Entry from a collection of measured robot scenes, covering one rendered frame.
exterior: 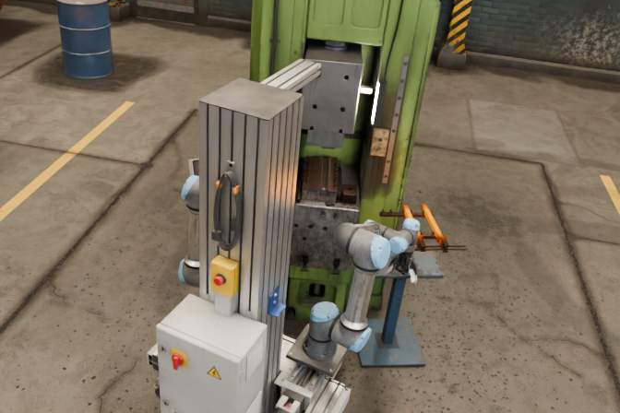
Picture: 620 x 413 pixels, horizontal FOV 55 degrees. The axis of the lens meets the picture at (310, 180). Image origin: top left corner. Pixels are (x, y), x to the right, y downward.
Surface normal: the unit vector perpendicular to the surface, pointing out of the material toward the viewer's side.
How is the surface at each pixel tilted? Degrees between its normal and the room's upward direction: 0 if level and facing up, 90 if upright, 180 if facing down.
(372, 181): 90
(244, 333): 0
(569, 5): 92
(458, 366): 0
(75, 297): 0
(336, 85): 90
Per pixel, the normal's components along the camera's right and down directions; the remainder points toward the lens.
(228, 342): 0.09, -0.86
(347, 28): -0.05, 0.50
